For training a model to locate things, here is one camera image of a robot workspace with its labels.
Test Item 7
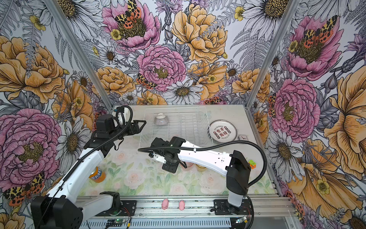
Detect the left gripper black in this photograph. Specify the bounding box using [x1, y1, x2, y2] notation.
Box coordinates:
[110, 120, 147, 141]

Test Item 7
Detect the pink glass cup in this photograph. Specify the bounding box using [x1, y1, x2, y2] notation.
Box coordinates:
[181, 162, 195, 171]

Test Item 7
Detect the striped grey bowl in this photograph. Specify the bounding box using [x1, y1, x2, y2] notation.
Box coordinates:
[154, 113, 169, 126]

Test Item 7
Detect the yellow glass cup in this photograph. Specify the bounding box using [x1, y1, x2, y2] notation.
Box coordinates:
[196, 164, 207, 172]

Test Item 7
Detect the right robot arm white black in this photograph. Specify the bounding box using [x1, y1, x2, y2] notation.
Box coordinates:
[144, 136, 252, 215]

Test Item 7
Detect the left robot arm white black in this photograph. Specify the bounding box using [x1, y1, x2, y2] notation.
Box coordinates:
[30, 105, 146, 229]

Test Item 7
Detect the orange soda bottle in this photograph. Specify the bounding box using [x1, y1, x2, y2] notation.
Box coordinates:
[89, 167, 106, 183]

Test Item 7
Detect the left pink clip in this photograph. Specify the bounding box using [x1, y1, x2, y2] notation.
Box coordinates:
[162, 198, 169, 210]

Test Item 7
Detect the pink clip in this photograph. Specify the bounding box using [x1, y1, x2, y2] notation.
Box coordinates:
[162, 198, 169, 210]
[179, 200, 185, 211]

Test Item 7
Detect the right pink clip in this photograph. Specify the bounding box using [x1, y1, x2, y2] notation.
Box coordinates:
[179, 200, 185, 211]

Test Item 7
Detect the small clear alarm clock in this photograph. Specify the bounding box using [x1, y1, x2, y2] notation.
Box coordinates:
[238, 135, 249, 141]

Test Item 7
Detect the small orange green toy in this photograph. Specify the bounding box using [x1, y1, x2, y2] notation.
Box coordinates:
[249, 160, 256, 169]

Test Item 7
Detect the green circuit board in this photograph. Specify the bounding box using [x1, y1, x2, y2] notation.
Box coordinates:
[105, 219, 130, 228]

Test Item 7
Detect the right circuit board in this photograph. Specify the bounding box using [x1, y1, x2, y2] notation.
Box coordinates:
[235, 216, 248, 224]

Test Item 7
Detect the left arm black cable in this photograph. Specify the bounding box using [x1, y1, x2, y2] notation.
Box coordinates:
[34, 105, 133, 229]

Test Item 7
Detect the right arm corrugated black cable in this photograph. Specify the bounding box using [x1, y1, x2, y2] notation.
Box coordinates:
[138, 140, 268, 229]

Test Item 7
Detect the white wire dish rack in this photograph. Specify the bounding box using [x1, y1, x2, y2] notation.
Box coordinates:
[139, 106, 214, 148]

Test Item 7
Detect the aluminium front rail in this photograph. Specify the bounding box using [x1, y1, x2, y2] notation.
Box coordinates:
[76, 196, 301, 229]

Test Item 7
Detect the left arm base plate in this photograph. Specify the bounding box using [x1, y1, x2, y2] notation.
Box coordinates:
[97, 200, 137, 217]

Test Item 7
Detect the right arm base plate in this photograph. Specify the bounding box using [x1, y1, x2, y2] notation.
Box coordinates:
[210, 198, 254, 216]

